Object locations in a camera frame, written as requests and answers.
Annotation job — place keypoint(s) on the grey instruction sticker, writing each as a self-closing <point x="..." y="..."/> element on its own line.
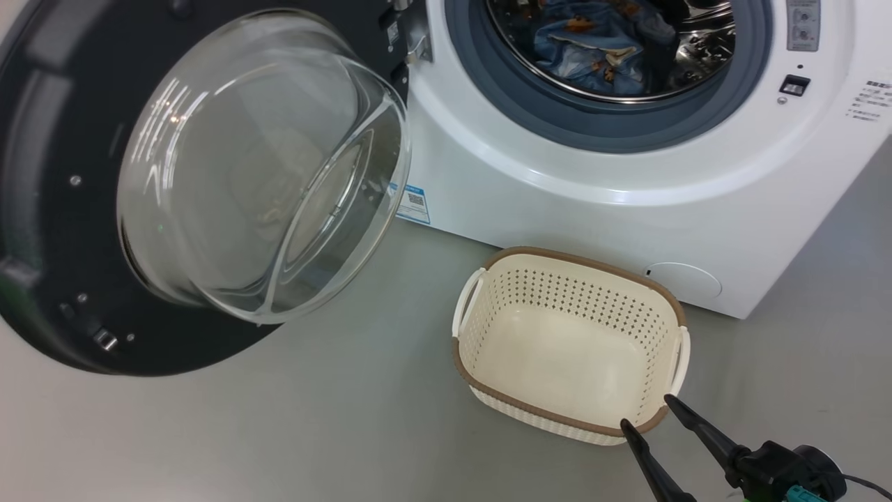
<point x="803" y="24"/>

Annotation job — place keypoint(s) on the stainless steel washer drum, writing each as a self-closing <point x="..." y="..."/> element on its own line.
<point x="704" y="63"/>

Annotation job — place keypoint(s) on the blue printed garment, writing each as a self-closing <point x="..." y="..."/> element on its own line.
<point x="585" y="49"/>

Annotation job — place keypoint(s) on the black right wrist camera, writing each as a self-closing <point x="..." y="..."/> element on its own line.
<point x="826" y="470"/>

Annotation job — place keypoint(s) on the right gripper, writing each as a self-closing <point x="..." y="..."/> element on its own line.
<point x="773" y="477"/>

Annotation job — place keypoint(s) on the metal door hinge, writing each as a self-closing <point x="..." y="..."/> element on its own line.
<point x="414" y="38"/>

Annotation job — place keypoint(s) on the cream perforated laundry basket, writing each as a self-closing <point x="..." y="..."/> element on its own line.
<point x="557" y="355"/>

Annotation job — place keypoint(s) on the grey rubber door gasket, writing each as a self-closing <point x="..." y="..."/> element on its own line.
<point x="627" y="125"/>

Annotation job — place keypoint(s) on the metal door latch hook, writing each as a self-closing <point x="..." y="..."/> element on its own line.
<point x="105" y="339"/>

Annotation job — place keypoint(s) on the black washing machine door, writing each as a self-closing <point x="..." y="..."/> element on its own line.
<point x="70" y="244"/>

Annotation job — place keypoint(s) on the blue white energy label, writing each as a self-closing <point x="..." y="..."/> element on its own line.
<point x="412" y="203"/>

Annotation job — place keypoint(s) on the round white filter cover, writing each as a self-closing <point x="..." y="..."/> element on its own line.
<point x="686" y="282"/>

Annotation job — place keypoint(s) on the printed warning text sticker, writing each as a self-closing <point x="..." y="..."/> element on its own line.
<point x="871" y="101"/>

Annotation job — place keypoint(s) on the white front-load washing machine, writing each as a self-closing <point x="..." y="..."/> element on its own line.
<point x="627" y="209"/>

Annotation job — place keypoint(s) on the black door latch socket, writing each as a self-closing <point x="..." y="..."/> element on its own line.
<point x="794" y="85"/>

